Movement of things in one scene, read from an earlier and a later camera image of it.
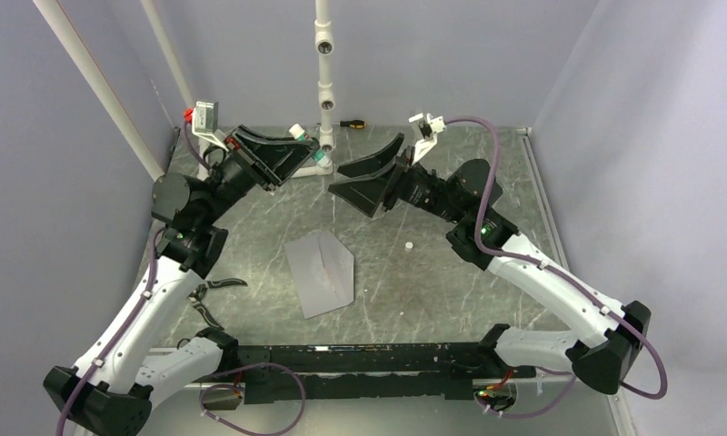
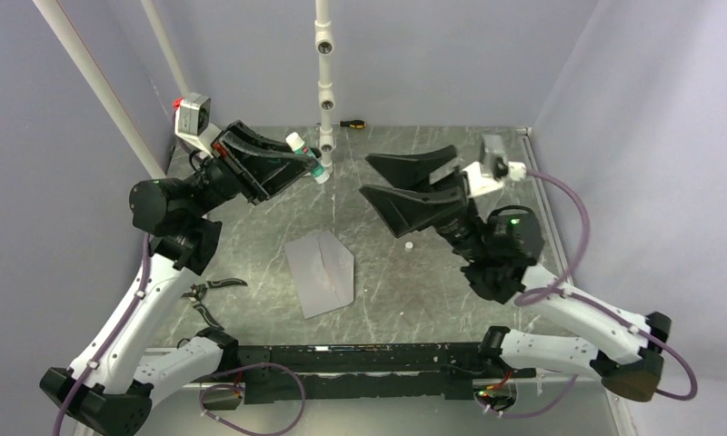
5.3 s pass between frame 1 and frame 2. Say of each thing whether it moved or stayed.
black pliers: stayed
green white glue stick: moved
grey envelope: stayed
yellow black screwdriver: stayed
